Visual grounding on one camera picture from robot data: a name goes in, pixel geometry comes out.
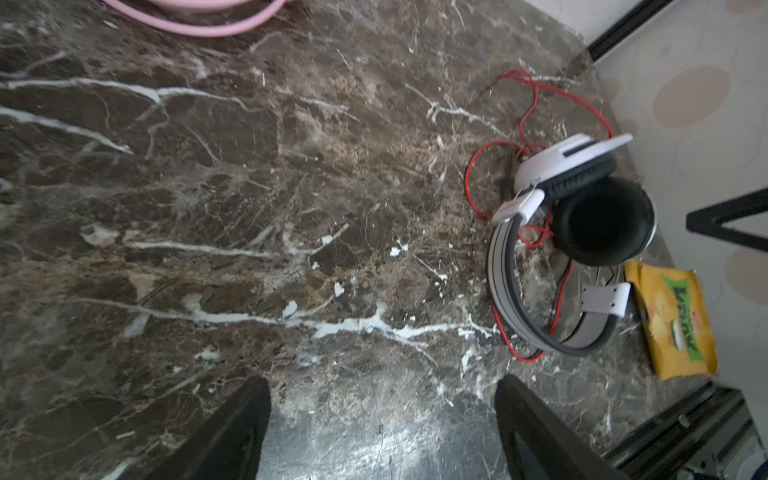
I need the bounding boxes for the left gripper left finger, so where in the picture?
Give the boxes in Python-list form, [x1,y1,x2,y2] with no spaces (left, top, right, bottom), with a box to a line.
[148,376,271,479]

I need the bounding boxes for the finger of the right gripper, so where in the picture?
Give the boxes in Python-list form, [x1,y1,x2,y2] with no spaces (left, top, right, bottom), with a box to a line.
[685,188,767,253]

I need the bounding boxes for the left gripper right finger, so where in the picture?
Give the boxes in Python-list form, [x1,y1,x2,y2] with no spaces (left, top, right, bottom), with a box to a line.
[494,374,627,479]

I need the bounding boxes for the red headphone cable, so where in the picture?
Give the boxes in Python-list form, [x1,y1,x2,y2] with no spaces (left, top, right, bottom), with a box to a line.
[463,67,616,365]

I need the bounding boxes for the pink headset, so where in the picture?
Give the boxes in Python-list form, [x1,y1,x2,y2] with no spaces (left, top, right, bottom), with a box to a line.
[104,0,289,38]

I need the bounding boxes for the white black headphones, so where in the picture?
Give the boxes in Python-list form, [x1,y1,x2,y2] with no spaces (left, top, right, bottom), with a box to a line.
[487,133,657,357]

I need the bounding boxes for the yellow snack bag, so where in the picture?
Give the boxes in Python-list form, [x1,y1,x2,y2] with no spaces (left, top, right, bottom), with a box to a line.
[626,260,718,380]

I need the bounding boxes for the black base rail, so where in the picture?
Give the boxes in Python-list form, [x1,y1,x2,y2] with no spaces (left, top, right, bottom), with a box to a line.
[603,382,767,479]

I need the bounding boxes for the right black corner post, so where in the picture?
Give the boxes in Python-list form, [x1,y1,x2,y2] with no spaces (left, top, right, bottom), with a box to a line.
[588,0,674,62]

